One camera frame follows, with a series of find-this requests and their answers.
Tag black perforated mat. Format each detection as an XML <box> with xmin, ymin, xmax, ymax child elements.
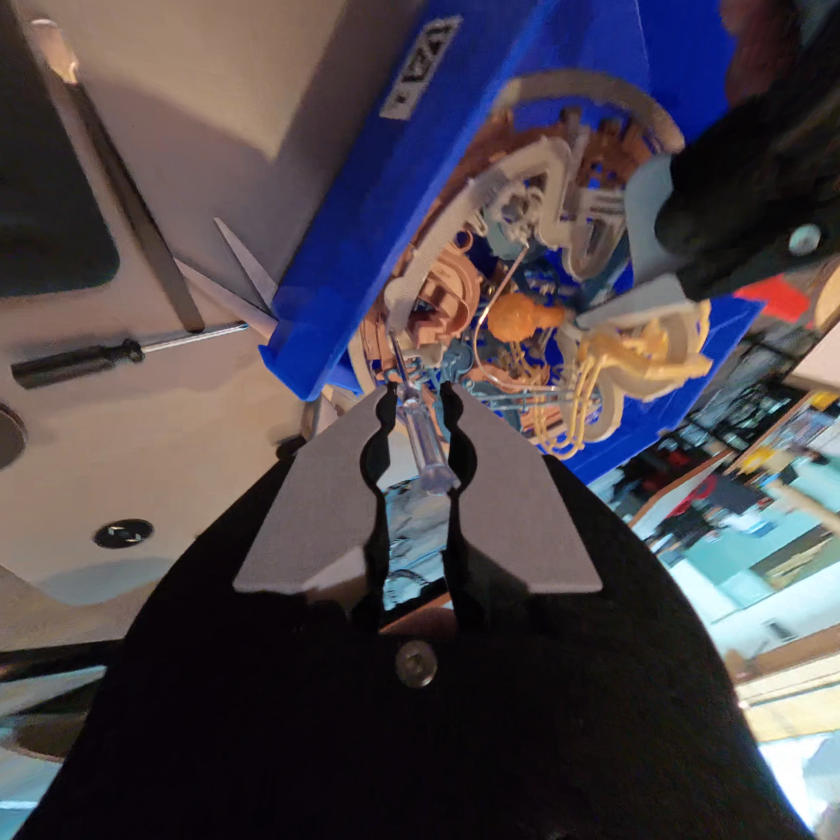
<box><xmin>0</xmin><ymin>0</ymin><xmax>123</xmax><ymax>301</ymax></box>

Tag colourful plastic maze ball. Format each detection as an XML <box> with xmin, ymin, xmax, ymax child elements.
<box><xmin>346</xmin><ymin>69</ymin><xmax>718</xmax><ymax>462</ymax></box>

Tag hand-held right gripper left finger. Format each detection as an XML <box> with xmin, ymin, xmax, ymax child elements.
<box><xmin>231</xmin><ymin>384</ymin><xmax>398</xmax><ymax>624</ymax></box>

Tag clear handled screwdriver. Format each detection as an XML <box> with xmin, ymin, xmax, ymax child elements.
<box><xmin>387</xmin><ymin>331</ymin><xmax>462</xmax><ymax>496</ymax></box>

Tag black handled screwdriver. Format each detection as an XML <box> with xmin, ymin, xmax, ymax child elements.
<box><xmin>8</xmin><ymin>319</ymin><xmax>252</xmax><ymax>391</ymax></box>

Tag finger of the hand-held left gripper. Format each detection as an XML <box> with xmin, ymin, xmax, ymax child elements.
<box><xmin>625</xmin><ymin>154</ymin><xmax>681</xmax><ymax>284</ymax></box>
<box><xmin>576</xmin><ymin>274</ymin><xmax>701</xmax><ymax>329</ymax></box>

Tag black desk grommet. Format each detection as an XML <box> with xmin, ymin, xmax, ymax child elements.
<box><xmin>91</xmin><ymin>517</ymin><xmax>156</xmax><ymax>552</ymax></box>

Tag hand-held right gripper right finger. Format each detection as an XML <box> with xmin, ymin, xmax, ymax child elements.
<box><xmin>438</xmin><ymin>382</ymin><xmax>605</xmax><ymax>624</ymax></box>

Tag blue plastic bin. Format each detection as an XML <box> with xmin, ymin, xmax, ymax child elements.
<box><xmin>258</xmin><ymin>0</ymin><xmax>767</xmax><ymax>488</ymax></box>

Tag black tweezers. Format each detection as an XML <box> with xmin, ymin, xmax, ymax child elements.
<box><xmin>28</xmin><ymin>18</ymin><xmax>209</xmax><ymax>333</ymax></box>

